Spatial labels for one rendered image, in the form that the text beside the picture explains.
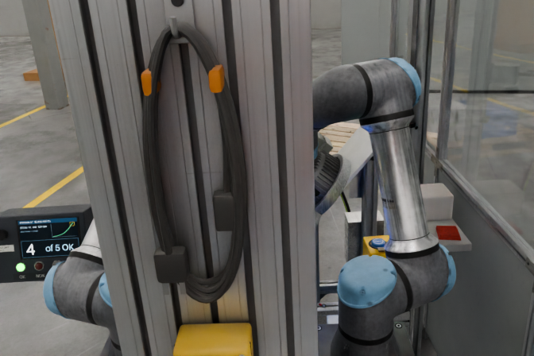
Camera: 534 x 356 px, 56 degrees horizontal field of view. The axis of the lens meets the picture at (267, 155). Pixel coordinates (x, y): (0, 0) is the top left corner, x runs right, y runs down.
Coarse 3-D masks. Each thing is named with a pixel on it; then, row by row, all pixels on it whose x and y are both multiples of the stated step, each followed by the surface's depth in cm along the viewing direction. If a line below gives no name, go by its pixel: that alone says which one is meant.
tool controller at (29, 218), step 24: (0, 216) 136; (24, 216) 136; (48, 216) 136; (72, 216) 136; (0, 240) 135; (24, 240) 136; (48, 240) 136; (72, 240) 136; (0, 264) 137; (48, 264) 137
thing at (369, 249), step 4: (372, 236) 150; (376, 236) 150; (380, 236) 150; (384, 236) 150; (388, 236) 150; (364, 240) 149; (368, 240) 148; (388, 240) 148; (364, 244) 149; (368, 244) 146; (364, 248) 149; (368, 248) 144; (372, 248) 144; (376, 248) 144; (384, 248) 144; (364, 252) 150; (368, 252) 144; (372, 252) 142; (376, 252) 142; (380, 252) 142; (384, 252) 142; (384, 256) 142
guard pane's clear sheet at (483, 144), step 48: (480, 0) 173; (528, 0) 143; (432, 48) 224; (480, 48) 176; (528, 48) 144; (432, 96) 227; (480, 96) 178; (528, 96) 146; (432, 144) 231; (480, 144) 181; (528, 144) 148; (480, 192) 183; (528, 192) 149; (528, 240) 151
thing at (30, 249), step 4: (32, 240) 136; (36, 240) 136; (24, 244) 136; (28, 244) 136; (32, 244) 136; (36, 244) 136; (24, 248) 137; (28, 248) 137; (32, 248) 137; (36, 248) 137; (24, 252) 137; (28, 252) 137; (32, 252) 137; (36, 252) 137; (24, 256) 137; (28, 256) 137; (32, 256) 137; (36, 256) 137; (40, 256) 137
